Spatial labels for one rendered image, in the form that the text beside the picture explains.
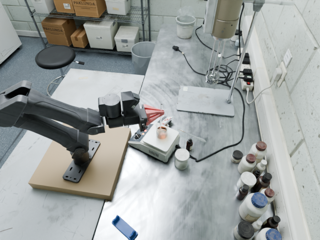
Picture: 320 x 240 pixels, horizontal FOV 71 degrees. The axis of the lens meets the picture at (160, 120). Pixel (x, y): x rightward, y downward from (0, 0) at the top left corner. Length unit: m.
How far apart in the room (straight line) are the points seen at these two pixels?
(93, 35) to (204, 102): 2.21
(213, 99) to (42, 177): 0.89
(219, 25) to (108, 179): 0.74
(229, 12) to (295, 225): 0.75
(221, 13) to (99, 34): 2.33
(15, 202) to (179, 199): 0.63
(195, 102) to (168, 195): 0.53
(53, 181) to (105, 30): 2.35
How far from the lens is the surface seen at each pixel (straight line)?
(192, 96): 1.25
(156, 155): 0.96
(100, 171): 0.94
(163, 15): 3.23
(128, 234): 0.87
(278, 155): 0.99
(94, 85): 1.38
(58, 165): 1.01
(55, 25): 3.36
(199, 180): 0.96
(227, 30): 0.97
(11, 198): 1.08
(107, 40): 3.13
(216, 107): 1.21
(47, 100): 0.75
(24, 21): 4.15
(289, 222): 0.89
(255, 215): 0.88
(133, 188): 0.94
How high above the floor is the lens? 1.75
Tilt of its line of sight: 49 degrees down
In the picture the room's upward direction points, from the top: straight up
